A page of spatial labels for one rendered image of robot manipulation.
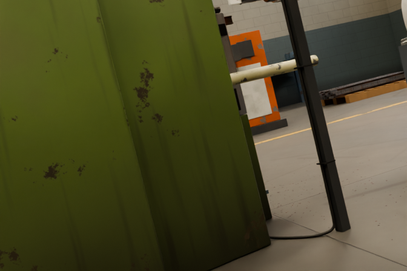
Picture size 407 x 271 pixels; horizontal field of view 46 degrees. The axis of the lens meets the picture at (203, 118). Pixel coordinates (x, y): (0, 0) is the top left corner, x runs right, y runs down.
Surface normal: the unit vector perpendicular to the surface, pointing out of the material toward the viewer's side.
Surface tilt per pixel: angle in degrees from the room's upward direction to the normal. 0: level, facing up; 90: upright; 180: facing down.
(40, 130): 90
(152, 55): 90
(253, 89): 90
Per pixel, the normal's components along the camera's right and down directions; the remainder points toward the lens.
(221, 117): 0.44, -0.07
